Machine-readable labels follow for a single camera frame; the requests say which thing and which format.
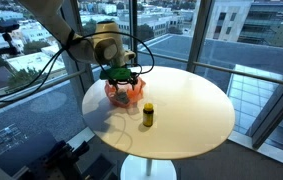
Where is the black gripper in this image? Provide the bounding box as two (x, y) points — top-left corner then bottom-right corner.
(114, 74), (139, 98)

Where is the orange plastic carrier bag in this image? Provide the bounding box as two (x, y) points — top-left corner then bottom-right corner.
(104, 75), (147, 109)

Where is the yellow pill bottle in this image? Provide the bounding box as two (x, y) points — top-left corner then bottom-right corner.
(142, 102), (155, 128)

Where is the grey window column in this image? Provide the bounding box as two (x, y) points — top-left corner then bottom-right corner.
(59, 0), (95, 101)
(185, 0), (215, 74)

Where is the dark thin window mullion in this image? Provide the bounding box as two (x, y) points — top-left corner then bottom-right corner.
(128, 0), (139, 66)

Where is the black clamp equipment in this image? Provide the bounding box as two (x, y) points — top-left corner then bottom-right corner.
(20, 139), (120, 180)

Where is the grey metal handrail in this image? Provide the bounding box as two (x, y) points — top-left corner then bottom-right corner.
(137, 49), (283, 89)
(0, 64), (107, 118)

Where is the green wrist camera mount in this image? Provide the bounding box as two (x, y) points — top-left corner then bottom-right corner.
(99, 65), (133, 82)

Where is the beige wrist camera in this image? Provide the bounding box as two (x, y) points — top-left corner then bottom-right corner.
(123, 49), (137, 63)

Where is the white table pedestal base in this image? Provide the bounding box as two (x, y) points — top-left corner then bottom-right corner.
(120, 154), (178, 180)

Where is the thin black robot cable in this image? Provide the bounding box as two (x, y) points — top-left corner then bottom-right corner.
(0, 31), (77, 103)

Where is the black camera on tripod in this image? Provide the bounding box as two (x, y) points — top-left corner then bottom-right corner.
(0, 19), (21, 58)

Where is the dark slanted window frame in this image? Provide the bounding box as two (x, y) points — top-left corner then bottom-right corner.
(249, 63), (283, 150)

